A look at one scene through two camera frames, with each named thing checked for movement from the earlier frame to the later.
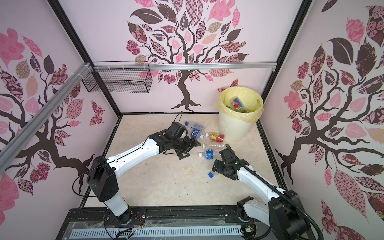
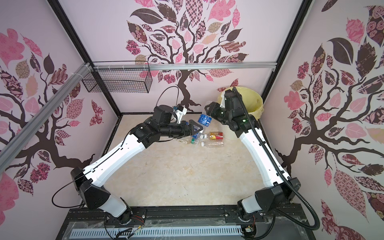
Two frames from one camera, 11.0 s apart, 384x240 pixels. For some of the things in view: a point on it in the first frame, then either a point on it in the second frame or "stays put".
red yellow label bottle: x=215 y=136 stays put
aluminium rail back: x=157 y=66 stays put
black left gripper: x=189 y=145 -> x=190 y=131
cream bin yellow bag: x=235 y=125 stays put
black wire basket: x=125 y=80 stays put
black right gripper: x=219 y=168 -> x=213 y=109
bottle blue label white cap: x=208 y=154 -> x=205 y=119
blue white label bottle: x=197 y=132 stays put
